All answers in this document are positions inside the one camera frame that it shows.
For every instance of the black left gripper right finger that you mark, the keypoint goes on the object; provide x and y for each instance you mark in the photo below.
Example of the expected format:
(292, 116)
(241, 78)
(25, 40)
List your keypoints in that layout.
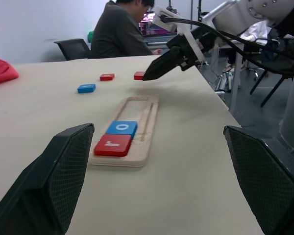
(262, 186)

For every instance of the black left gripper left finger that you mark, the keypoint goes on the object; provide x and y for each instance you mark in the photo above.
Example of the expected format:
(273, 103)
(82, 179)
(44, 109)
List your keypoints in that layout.
(39, 186)

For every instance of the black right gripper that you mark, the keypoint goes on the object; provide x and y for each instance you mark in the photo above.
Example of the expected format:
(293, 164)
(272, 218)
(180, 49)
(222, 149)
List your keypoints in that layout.
(182, 50)

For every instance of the red letter b block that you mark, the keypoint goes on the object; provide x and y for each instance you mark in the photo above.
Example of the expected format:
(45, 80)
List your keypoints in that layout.
(138, 75)

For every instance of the red letter o block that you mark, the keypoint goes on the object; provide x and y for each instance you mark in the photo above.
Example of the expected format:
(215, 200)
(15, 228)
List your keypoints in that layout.
(107, 77)

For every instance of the blue letter t block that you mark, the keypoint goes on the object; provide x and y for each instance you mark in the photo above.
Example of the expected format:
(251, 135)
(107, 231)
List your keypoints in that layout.
(86, 88)

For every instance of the wooden letter tray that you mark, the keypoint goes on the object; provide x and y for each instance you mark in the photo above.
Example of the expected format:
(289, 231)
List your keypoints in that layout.
(144, 137)

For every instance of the blue letter o block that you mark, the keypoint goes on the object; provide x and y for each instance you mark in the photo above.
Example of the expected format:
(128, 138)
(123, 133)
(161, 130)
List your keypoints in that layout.
(122, 127)

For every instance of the red letter r block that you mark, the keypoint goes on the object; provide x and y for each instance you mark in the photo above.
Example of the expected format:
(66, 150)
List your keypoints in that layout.
(112, 145)

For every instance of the laptop with lit screen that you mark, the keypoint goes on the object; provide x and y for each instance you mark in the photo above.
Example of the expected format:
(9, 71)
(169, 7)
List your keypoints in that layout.
(152, 27)

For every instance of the person in grey sweater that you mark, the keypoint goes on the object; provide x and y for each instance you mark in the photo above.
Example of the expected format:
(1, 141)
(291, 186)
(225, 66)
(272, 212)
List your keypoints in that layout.
(115, 36)

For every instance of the white desk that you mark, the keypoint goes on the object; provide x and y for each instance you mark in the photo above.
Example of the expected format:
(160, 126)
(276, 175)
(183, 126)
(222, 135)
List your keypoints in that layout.
(236, 73)

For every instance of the green box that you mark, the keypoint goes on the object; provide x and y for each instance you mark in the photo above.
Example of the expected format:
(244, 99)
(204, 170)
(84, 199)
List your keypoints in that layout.
(90, 36)

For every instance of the black office chair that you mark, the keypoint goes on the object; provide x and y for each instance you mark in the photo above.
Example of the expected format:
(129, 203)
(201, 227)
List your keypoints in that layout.
(73, 49)

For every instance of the person in white shirt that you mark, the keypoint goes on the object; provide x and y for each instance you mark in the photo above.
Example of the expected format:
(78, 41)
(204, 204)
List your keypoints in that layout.
(257, 31)

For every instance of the black mesh chair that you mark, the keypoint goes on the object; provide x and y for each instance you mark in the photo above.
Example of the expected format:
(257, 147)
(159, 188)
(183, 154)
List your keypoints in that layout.
(276, 63)

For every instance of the red cloth bag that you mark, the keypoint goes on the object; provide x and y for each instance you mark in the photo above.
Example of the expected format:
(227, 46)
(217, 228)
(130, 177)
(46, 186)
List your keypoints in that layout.
(1, 71)

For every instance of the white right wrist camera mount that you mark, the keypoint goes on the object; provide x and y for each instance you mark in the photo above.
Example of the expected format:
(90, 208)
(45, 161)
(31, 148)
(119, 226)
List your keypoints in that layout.
(188, 36)

